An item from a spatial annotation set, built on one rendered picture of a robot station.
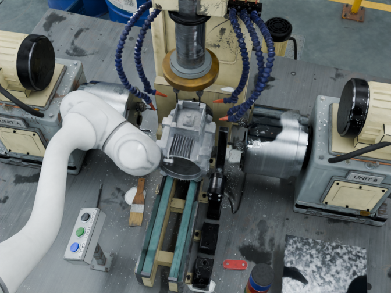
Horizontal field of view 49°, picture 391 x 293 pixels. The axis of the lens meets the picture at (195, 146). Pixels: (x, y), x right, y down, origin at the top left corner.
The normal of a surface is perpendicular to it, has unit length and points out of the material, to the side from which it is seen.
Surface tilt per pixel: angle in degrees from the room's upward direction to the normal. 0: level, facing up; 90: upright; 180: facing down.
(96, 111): 21
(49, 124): 90
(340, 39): 0
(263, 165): 77
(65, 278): 0
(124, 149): 31
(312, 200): 90
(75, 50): 0
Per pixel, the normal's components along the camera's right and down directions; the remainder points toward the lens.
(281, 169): -0.18, 0.72
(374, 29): 0.00, -0.55
